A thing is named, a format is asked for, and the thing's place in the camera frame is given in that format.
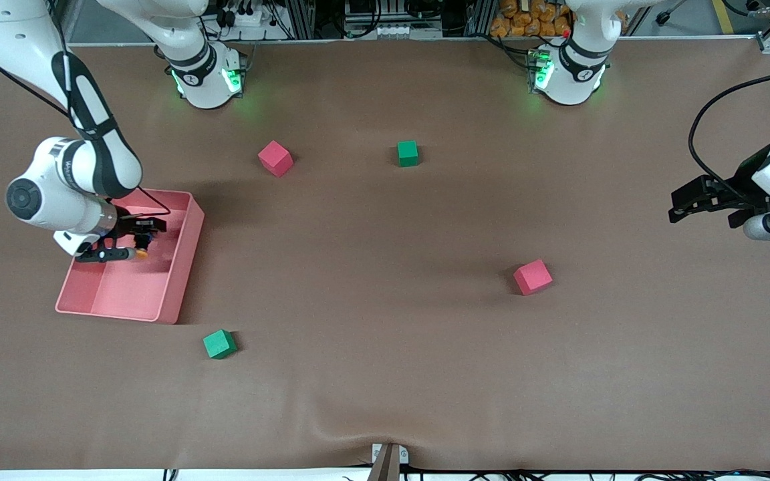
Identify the orange push button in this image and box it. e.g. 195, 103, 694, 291
132, 230, 157, 262

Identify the pink plastic bin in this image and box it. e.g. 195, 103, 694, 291
55, 185, 205, 325

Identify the pink foam cube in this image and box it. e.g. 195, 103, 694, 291
257, 140, 294, 178
513, 259, 553, 297

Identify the white power strip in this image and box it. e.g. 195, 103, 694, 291
221, 7, 277, 31

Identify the brown table mat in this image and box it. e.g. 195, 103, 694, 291
0, 37, 770, 472

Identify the white terminal block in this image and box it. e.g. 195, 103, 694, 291
347, 23, 444, 39

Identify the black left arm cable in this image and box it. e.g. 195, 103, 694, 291
688, 63, 770, 201

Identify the grey table clamp bracket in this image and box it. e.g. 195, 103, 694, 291
366, 442, 410, 481

